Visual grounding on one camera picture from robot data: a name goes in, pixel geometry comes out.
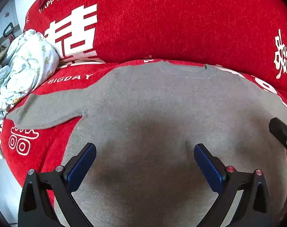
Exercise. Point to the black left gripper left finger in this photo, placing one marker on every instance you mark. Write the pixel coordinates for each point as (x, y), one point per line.
(35, 208)

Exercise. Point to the white floral crumpled cloth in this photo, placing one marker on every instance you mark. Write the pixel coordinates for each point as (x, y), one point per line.
(29, 61)

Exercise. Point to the black handled cart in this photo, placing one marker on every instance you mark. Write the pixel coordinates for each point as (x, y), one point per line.
(9, 31)

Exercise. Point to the red wedding quilt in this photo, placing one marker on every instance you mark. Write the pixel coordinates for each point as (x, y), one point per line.
(248, 36)

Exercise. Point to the grey knit sweater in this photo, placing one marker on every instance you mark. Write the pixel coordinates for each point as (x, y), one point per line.
(157, 127)

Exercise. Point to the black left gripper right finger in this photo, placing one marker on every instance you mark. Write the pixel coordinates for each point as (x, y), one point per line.
(254, 208)

